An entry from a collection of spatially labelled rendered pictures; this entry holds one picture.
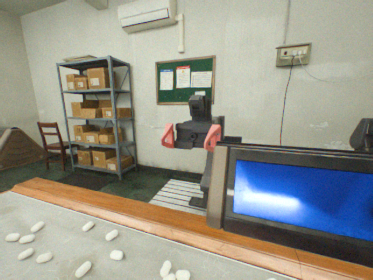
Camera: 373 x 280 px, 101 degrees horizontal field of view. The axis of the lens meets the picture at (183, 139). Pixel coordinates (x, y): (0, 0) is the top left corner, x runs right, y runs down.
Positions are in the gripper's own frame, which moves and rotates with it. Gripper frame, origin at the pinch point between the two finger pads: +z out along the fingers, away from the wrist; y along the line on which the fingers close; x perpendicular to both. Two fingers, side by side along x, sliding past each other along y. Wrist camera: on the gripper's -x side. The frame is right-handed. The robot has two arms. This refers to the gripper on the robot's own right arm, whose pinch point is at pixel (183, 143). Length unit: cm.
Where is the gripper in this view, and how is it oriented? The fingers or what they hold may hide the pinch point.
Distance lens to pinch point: 32.7
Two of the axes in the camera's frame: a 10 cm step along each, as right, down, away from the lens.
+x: 0.0, 9.8, 2.2
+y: 9.4, 0.7, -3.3
